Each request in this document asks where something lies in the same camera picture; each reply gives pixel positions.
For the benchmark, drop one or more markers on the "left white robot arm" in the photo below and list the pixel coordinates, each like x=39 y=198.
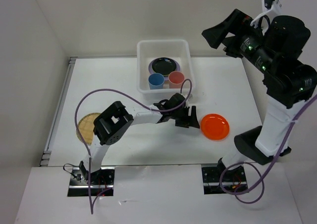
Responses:
x=112 y=123

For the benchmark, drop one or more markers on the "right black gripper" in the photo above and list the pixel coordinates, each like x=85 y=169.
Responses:
x=237 y=22

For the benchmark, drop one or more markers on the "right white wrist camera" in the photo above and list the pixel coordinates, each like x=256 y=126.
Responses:
x=270 y=8

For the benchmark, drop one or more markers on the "blue plastic cup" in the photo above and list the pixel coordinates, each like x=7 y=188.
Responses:
x=156 y=81

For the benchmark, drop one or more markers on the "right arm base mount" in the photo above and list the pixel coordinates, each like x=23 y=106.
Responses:
x=233 y=180

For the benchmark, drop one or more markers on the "round bamboo tray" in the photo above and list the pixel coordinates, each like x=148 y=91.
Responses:
x=86 y=126

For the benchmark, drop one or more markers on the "pink plastic cup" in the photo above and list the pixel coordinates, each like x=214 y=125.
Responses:
x=175 y=79

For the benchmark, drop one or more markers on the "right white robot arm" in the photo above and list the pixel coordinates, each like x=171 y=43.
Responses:
x=288 y=88

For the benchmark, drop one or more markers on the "purple plastic plate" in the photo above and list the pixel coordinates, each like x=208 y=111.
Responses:
x=165 y=77

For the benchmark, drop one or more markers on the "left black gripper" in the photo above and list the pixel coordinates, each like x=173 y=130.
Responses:
x=192 y=122

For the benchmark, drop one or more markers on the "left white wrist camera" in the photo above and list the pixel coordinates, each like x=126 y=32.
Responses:
x=187 y=97

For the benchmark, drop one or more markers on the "clear plastic bin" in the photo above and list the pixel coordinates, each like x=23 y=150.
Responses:
x=148 y=50

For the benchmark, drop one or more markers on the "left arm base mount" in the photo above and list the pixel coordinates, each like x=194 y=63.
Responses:
x=101 y=183

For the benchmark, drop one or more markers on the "orange plastic plate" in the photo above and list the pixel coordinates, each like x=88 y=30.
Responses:
x=215 y=127

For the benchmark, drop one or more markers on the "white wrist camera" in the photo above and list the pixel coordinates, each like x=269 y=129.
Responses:
x=270 y=8
x=187 y=97

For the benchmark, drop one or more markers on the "black plastic plate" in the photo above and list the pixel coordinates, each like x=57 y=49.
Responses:
x=164 y=65

